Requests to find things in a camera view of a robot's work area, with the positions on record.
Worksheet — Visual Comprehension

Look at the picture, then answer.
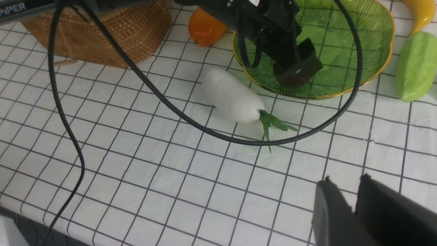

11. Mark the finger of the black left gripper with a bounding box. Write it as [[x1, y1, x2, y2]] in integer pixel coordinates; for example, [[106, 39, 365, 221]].
[[273, 61, 311, 88], [296, 38, 323, 74]]

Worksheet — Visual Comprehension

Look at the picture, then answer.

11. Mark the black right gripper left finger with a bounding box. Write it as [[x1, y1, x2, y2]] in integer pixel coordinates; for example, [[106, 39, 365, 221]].
[[312, 177, 376, 246]]

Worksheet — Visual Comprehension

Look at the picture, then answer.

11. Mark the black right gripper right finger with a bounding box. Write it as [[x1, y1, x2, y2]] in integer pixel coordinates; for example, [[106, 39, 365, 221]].
[[354, 174, 437, 246]]

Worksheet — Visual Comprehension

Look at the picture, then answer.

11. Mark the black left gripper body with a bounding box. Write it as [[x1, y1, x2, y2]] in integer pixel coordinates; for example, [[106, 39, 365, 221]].
[[176, 0, 301, 64]]

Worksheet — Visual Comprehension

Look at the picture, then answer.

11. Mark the white toy radish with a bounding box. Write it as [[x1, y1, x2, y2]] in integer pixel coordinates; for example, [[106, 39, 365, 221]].
[[199, 67, 298, 141]]

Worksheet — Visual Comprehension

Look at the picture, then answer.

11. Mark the orange toy mango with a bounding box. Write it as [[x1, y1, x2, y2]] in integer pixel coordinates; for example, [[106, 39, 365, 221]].
[[188, 8, 228, 47]]

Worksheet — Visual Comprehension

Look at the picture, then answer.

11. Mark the light green toy cucumber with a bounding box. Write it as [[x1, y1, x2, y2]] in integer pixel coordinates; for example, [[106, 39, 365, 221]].
[[395, 31, 437, 103]]

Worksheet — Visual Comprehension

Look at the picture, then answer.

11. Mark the yellow toy banana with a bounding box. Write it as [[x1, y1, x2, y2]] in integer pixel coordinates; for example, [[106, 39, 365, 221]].
[[402, 0, 436, 36]]

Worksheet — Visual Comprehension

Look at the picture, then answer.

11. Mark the woven rattan basket green lining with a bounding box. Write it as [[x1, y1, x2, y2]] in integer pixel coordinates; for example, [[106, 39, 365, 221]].
[[20, 0, 173, 69]]

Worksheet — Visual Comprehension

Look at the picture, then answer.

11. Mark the white grid tablecloth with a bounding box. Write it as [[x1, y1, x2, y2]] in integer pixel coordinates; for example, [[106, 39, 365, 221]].
[[0, 0, 437, 246]]

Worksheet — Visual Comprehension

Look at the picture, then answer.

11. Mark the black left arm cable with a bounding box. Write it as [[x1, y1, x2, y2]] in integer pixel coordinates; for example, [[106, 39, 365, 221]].
[[38, 0, 363, 246]]

